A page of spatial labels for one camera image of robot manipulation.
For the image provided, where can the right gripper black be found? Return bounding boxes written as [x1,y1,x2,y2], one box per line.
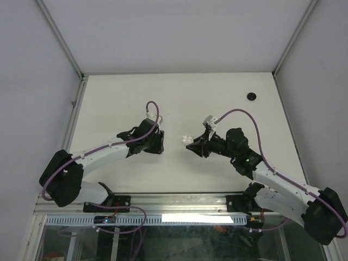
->
[186,128,237,160]

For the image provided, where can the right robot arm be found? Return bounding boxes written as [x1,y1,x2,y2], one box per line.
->
[185,128,347,245]

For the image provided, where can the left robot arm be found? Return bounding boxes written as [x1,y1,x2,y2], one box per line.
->
[39,119,164,211]

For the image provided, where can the small circuit board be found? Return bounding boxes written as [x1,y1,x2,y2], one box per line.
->
[99,216,116,224]

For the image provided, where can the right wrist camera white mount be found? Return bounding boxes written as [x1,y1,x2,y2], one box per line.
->
[203,115,218,130]

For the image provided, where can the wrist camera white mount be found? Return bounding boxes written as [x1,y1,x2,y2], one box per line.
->
[203,115,218,130]
[146,113,163,128]

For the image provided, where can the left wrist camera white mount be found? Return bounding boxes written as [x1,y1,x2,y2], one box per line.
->
[146,113,163,128]

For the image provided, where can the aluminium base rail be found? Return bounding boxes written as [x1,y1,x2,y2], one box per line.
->
[34,192,327,217]

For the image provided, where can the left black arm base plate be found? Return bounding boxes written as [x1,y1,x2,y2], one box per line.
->
[83,194,131,213]

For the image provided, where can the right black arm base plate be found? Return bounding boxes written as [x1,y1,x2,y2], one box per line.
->
[225,194,262,215]

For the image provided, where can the grey slotted cable duct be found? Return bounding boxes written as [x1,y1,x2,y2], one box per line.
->
[46,214,247,227]

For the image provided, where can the aluminium frame post left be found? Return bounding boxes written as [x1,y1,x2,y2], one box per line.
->
[34,0,87,82]

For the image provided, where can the aluminium frame post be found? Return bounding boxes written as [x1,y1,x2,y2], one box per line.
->
[34,0,87,82]
[271,0,319,79]

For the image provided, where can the aluminium frame post right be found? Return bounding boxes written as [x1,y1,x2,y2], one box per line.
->
[271,0,319,79]

